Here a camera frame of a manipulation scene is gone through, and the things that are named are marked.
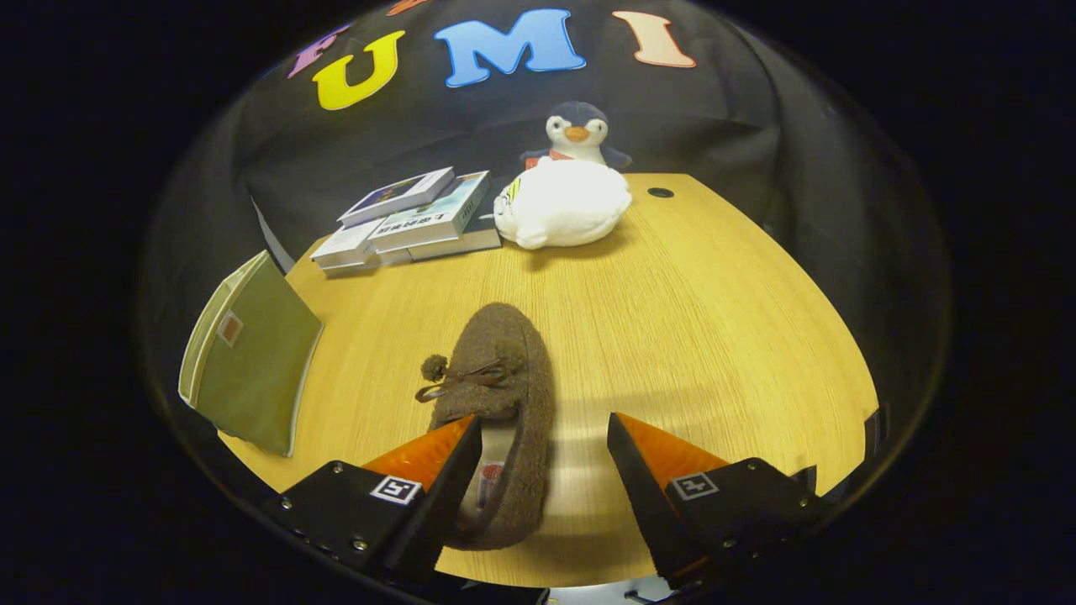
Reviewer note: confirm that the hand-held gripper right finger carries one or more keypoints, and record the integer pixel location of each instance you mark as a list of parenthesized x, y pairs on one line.
[(647, 504)]

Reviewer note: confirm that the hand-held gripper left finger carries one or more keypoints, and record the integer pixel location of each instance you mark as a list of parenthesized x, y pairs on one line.
[(441, 504)]

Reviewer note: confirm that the brown fuzzy shoe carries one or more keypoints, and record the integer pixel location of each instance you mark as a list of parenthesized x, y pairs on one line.
[(504, 344)]

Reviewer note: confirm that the green fabric storage box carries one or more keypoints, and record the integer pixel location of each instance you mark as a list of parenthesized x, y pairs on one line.
[(252, 370)]

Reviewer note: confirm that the dark cover book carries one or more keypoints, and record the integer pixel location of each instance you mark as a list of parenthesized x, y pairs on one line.
[(458, 245)]

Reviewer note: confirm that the plain white book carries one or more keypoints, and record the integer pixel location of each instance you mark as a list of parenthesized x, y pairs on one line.
[(345, 244)]

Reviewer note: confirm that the pale sky cover book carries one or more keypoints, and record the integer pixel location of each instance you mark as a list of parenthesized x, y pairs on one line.
[(433, 214)]

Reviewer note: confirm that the white round plush toy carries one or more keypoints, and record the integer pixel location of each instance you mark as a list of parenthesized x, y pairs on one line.
[(563, 206)]

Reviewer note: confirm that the white book blue picture cover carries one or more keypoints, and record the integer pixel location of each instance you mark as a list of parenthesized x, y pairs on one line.
[(395, 195)]

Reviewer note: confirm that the penguin plush toy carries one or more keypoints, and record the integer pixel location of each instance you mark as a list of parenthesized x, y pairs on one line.
[(576, 126)]

